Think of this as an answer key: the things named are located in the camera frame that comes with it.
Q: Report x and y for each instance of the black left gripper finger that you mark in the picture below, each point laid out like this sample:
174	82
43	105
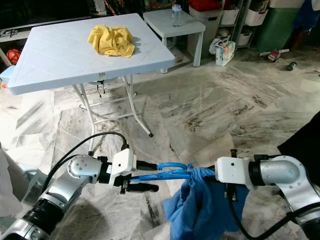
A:
146	166
142	188

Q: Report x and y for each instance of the blue plastic hanger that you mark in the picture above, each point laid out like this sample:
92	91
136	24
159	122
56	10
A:
172	165

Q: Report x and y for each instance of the blue shirt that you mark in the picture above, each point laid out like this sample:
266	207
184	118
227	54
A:
200	210

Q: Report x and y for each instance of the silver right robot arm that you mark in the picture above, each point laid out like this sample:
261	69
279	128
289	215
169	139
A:
280	175

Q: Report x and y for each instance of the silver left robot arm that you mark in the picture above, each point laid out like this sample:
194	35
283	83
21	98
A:
65	192

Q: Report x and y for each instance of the light blue plastic kids chair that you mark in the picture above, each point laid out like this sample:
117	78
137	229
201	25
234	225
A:
32	182

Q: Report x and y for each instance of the yellow cloth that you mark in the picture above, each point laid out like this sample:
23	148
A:
110	42

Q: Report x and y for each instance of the white plastic folding table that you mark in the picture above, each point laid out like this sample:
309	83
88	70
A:
65	55

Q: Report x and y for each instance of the printed diaper package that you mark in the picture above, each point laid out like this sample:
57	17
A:
225	52

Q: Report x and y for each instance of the small white side table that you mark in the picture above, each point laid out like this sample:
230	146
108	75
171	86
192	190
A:
157	22

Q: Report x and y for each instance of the clear plastic bottle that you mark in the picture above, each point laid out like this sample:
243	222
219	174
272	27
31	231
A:
177	16

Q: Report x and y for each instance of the red toy ball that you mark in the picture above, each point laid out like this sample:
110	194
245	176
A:
14	56

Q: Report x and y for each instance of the red and white toy car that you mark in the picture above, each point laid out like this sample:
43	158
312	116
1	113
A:
275	55

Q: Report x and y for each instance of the shelf with white baskets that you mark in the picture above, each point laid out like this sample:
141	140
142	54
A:
242	20

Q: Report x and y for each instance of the white TV bench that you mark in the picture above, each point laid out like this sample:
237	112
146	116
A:
15	34

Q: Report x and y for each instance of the green plastic bin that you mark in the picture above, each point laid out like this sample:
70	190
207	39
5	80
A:
277	30

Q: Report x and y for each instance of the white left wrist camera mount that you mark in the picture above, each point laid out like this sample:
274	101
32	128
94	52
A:
122	165

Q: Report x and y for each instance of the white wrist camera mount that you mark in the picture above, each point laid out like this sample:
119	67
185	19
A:
232	171
122	165

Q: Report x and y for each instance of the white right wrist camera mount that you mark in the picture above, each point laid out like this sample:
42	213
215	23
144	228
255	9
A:
232	171

